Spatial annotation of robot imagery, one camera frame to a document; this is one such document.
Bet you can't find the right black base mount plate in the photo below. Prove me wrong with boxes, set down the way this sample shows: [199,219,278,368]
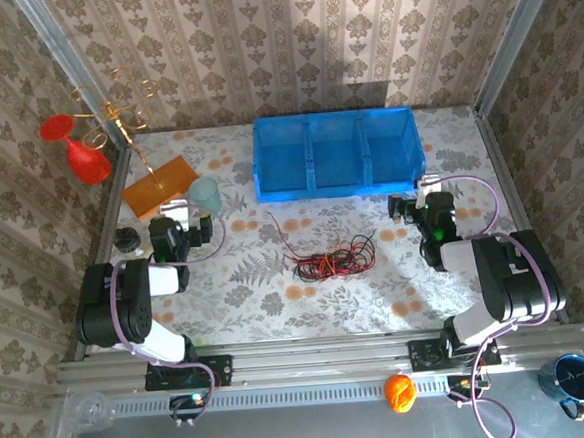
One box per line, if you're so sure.
[407,333,502,372]

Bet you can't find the gold wire stand wooden base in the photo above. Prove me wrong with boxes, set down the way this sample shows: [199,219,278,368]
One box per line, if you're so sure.
[65,61,204,226]

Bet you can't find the red plastic goblet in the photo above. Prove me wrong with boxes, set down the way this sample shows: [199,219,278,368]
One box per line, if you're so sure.
[37,110,114,190]

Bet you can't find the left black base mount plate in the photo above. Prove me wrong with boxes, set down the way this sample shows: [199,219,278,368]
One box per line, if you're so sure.
[141,352,236,394]

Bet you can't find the dark blue mug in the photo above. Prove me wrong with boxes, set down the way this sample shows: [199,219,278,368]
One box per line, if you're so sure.
[534,352,584,424]

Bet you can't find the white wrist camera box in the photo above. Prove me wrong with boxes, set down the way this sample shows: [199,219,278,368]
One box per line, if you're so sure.
[159,198,194,234]
[415,173,443,197]

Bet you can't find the small black controller board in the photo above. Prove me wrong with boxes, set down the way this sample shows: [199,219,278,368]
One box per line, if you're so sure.
[445,372,493,411]
[167,392,211,430]

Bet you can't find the tangle of red black wires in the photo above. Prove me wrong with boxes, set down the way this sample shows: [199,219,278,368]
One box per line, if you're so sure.
[283,235,377,284]
[287,231,380,284]

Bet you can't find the aluminium side rail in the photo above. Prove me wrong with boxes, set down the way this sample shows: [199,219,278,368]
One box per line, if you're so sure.
[60,144,147,360]
[472,102,571,331]

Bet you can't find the small bottle with black cap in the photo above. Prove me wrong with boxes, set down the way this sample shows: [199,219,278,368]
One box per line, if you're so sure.
[113,225,148,256]

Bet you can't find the frosted pale green cup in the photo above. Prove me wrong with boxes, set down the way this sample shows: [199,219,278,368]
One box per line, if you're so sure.
[187,176,226,218]

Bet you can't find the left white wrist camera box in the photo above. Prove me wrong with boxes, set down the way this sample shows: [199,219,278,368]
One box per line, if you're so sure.
[159,198,194,234]

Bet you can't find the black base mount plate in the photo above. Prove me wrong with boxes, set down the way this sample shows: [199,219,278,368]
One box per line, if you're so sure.
[407,333,502,372]
[141,352,236,394]

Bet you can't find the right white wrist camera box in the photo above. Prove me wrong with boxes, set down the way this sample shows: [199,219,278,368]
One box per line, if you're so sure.
[415,173,443,197]

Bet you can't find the clear plastic cup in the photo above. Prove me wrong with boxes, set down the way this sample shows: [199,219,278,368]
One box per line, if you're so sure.
[61,389,118,435]

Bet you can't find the orange mandarin fruit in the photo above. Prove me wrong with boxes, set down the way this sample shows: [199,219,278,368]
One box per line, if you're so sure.
[381,372,420,415]

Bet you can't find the blue three-compartment plastic bin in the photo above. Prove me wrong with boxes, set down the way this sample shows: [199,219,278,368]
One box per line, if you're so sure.
[248,104,429,204]

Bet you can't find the aluminium corner post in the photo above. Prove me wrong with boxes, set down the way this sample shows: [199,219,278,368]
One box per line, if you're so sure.
[13,0,131,158]
[466,0,574,117]

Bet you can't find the thin black cable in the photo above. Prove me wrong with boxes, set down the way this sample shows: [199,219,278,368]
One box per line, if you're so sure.
[287,231,380,284]

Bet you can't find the aluminium frame rail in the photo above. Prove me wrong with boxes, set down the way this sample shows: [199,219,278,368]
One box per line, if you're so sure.
[55,317,584,403]

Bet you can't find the thin red cable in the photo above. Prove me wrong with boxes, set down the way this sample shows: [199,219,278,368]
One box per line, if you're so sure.
[264,202,377,285]
[283,235,377,284]

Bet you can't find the grey slotted cable duct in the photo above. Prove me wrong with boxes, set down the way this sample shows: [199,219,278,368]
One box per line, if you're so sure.
[106,370,466,419]

